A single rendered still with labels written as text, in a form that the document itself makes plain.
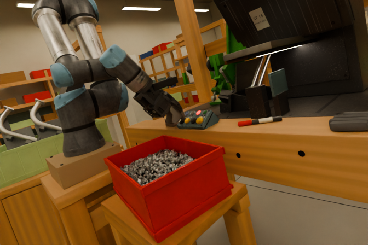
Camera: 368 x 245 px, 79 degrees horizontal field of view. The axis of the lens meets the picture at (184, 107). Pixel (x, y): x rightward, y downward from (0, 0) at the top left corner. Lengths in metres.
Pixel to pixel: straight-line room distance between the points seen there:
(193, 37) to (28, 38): 6.85
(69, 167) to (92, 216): 0.18
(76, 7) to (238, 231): 0.98
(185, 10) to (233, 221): 1.32
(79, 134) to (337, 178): 0.77
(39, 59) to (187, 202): 7.62
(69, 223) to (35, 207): 0.62
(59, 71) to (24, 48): 7.21
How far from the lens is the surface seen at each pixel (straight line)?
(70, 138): 0.90
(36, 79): 7.20
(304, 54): 0.97
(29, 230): 1.48
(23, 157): 1.45
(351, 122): 0.58
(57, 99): 0.90
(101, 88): 0.92
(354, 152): 0.58
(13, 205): 1.43
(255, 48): 0.66
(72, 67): 0.77
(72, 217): 0.83
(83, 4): 1.09
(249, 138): 0.67
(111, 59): 0.70
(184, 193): 0.50
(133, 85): 0.72
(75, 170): 0.83
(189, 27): 1.60
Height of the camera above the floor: 1.10
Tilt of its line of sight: 8 degrees down
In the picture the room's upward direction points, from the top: 15 degrees counter-clockwise
